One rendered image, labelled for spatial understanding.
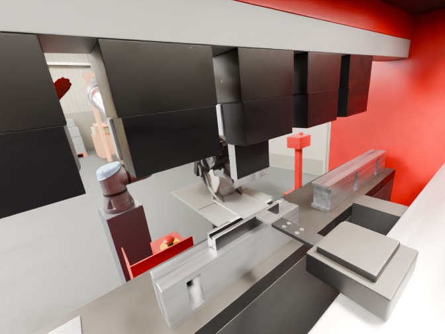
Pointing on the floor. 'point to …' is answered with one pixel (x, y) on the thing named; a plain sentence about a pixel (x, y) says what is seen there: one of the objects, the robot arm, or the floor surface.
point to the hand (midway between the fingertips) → (229, 195)
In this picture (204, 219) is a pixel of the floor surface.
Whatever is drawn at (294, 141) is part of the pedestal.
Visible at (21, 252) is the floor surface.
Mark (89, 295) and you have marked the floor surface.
